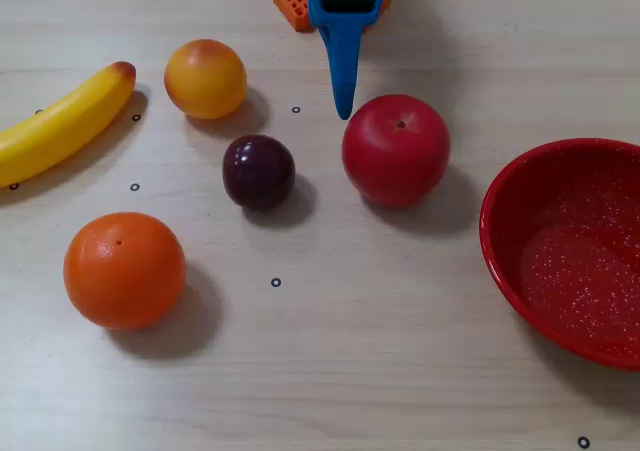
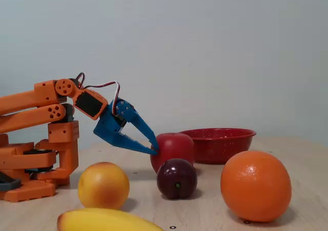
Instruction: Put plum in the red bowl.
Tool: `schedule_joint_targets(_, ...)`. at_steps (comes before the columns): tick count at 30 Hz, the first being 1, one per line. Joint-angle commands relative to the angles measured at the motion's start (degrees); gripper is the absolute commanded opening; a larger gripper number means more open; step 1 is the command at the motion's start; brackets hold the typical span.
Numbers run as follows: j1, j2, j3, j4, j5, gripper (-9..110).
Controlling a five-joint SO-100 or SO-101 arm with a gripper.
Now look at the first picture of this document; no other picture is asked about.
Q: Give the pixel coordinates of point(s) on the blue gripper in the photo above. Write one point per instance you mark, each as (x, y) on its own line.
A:
(344, 26)

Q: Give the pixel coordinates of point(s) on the dark purple plum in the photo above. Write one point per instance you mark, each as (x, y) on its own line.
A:
(258, 172)

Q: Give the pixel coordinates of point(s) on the orange robot base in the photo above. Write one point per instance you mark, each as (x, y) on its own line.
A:
(292, 3)

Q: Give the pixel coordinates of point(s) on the red speckled bowl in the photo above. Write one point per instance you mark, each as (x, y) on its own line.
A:
(505, 251)

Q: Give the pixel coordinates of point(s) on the red apple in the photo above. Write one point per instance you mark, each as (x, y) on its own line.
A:
(396, 151)

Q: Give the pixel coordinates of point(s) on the yellow orange peach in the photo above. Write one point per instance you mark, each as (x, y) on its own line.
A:
(205, 79)

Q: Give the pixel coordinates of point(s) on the yellow banana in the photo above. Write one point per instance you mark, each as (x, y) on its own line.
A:
(55, 128)

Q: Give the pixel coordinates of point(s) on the orange fruit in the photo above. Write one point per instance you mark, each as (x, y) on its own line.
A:
(125, 271)

